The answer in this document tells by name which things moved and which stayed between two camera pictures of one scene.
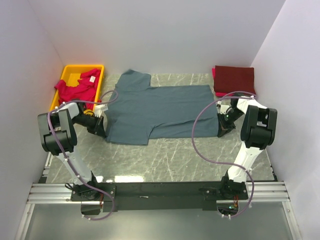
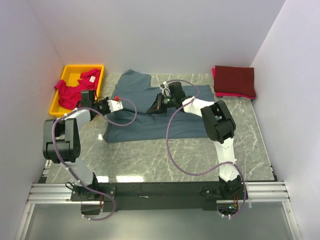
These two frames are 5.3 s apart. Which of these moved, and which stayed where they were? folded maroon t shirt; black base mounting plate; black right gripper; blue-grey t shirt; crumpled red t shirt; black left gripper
Moved: black right gripper; black left gripper
Stayed: folded maroon t shirt; black base mounting plate; crumpled red t shirt; blue-grey t shirt
